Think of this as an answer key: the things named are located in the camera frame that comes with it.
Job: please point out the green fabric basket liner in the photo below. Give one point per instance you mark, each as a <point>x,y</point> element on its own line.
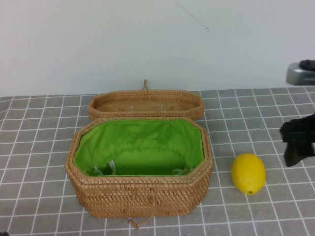
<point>137,135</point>

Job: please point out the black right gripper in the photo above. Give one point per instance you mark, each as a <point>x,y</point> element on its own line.
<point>299,131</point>

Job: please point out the grey white checked tablecloth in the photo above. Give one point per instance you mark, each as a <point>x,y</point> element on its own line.
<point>258,118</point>

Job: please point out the dark unidentified object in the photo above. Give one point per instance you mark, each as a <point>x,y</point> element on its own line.
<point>3,234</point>

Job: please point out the woven rattan basket lid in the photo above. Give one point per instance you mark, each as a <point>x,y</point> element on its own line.
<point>147,94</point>

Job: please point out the woven rattan basket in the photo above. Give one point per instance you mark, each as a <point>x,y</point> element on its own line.
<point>110,196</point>

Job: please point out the yellow lemon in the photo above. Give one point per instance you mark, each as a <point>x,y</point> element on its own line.
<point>248,173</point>

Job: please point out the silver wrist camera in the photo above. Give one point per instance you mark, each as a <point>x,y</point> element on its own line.
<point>299,73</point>

